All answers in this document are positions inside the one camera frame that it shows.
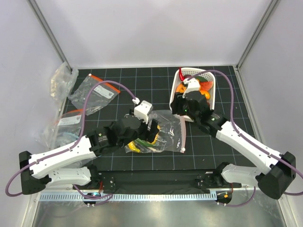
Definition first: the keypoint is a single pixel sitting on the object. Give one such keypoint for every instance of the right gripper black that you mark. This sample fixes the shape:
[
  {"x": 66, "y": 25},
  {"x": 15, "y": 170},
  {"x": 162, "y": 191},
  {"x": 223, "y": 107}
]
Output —
[{"x": 177, "y": 103}]

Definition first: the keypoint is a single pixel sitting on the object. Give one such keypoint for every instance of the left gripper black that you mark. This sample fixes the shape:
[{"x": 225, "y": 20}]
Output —
[{"x": 148, "y": 135}]

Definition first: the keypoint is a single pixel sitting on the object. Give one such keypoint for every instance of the yellow toy banana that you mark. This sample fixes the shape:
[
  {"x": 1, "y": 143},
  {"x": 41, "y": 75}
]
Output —
[{"x": 133, "y": 148}]

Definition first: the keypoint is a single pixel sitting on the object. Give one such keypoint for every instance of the yellow toy corn cob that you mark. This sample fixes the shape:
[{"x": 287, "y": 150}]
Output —
[{"x": 156, "y": 136}]

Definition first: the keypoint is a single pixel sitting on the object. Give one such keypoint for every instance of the clear pink-dotted zip bag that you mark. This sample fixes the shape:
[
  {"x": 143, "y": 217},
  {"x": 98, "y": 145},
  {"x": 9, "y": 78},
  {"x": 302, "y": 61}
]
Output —
[{"x": 172, "y": 136}]

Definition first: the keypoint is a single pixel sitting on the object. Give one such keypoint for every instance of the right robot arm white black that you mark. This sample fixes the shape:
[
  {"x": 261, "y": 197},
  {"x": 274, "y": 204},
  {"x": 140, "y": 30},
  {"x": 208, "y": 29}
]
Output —
[{"x": 272, "y": 173}]

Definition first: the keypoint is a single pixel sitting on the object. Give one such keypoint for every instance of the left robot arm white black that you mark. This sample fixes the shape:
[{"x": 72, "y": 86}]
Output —
[{"x": 36, "y": 168}]

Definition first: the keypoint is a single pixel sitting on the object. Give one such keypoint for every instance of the orange-zip bag upper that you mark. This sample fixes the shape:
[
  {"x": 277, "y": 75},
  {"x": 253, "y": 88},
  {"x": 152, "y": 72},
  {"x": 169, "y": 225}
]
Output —
[{"x": 100, "y": 97}]

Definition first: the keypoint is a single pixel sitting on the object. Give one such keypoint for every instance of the orange-zip bag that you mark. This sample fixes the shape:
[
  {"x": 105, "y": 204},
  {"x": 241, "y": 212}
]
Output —
[
  {"x": 100, "y": 97},
  {"x": 68, "y": 122}
]

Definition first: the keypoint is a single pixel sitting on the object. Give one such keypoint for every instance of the orange-zip bag lower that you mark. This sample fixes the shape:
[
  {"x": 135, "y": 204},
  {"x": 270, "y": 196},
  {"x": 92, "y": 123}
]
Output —
[{"x": 68, "y": 122}]

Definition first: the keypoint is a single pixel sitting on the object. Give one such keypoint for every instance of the blue-zip clear bag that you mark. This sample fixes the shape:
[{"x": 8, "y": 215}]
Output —
[{"x": 67, "y": 137}]

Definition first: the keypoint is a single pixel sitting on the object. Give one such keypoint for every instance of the red toy chili pepper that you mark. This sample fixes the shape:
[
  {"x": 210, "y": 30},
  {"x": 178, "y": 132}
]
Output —
[{"x": 180, "y": 74}]

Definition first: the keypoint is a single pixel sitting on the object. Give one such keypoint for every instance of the white perforated plastic basket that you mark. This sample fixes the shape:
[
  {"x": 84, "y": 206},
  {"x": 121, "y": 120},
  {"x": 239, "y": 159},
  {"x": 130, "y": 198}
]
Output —
[{"x": 207, "y": 88}]

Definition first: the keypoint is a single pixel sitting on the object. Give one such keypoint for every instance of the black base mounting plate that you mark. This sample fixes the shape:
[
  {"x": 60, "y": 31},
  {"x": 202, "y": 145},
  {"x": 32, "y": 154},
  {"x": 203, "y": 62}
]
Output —
[{"x": 157, "y": 182}]

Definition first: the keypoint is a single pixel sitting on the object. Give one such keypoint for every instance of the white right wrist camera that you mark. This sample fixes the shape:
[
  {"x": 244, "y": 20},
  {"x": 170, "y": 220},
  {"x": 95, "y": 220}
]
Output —
[{"x": 191, "y": 85}]

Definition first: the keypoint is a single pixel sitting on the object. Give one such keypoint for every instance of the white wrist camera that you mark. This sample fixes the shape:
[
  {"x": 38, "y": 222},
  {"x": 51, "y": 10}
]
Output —
[
  {"x": 142, "y": 111},
  {"x": 191, "y": 85}
]

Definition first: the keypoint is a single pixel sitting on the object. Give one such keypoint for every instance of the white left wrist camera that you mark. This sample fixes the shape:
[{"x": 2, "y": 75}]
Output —
[{"x": 142, "y": 111}]

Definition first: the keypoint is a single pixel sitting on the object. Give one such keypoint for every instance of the perforated aluminium rail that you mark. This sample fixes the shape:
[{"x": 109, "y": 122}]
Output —
[{"x": 75, "y": 196}]

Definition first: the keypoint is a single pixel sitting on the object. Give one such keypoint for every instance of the crumpled clear bag at wall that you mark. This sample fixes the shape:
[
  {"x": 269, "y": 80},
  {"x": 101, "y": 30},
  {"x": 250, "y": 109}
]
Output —
[{"x": 62, "y": 82}]

